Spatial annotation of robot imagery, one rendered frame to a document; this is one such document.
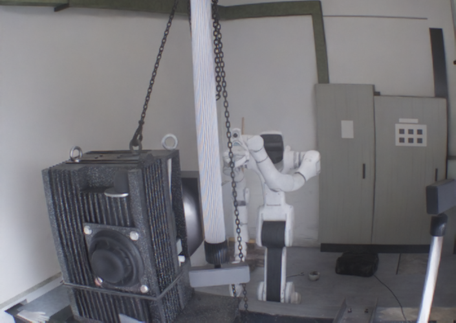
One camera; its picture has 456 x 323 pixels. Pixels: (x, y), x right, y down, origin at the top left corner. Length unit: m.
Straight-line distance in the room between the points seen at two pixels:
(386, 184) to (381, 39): 1.47
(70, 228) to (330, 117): 3.12
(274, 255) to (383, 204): 2.04
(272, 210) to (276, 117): 2.31
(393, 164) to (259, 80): 1.69
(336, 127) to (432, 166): 1.12
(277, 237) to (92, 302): 1.20
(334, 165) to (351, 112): 0.55
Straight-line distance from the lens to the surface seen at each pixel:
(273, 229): 2.64
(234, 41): 4.97
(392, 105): 4.34
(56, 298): 2.82
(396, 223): 4.59
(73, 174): 1.79
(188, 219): 2.10
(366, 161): 4.45
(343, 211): 4.62
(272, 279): 2.77
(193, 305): 2.11
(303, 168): 2.38
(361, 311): 2.43
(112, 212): 1.74
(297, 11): 4.65
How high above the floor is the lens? 1.94
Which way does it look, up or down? 11 degrees down
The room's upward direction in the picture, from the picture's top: 3 degrees counter-clockwise
